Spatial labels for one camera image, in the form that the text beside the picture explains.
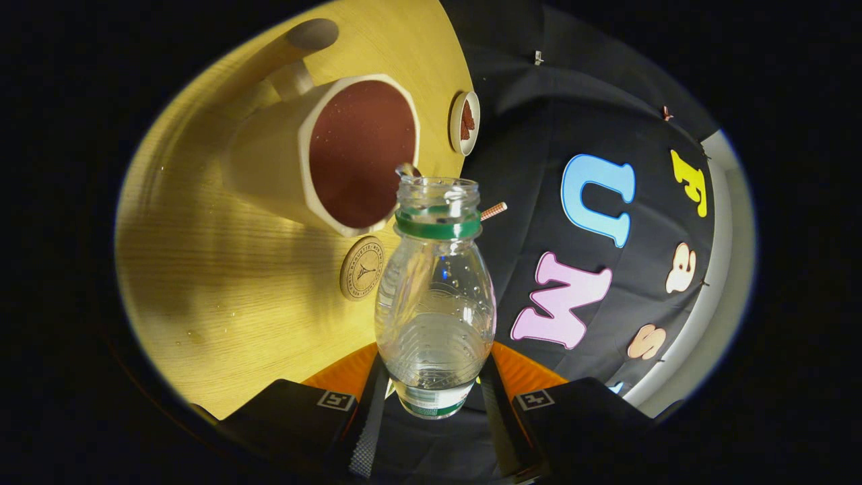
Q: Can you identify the white round plate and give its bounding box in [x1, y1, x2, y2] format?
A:
[449, 90, 481, 157]

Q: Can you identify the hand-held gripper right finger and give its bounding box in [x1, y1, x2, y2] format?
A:
[479, 340, 654, 482]

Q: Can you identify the beige cup brown inside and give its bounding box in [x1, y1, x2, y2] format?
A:
[226, 57, 422, 238]

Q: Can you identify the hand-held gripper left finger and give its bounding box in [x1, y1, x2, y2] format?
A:
[191, 342, 391, 482]

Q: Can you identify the wooden table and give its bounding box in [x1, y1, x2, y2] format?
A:
[114, 0, 475, 420]

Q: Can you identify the clear plastic juice bottle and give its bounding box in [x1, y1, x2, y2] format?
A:
[374, 176, 498, 420]

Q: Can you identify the round wooden coaster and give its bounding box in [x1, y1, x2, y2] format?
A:
[339, 236, 386, 302]

